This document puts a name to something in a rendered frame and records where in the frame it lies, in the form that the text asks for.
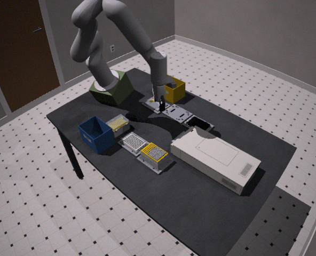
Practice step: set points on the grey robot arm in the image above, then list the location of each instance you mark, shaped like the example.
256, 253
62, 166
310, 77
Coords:
88, 43

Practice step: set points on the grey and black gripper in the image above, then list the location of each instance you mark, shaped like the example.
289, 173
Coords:
159, 93

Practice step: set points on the dark blue open bin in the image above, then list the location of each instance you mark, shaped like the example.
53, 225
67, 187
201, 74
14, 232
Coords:
97, 134

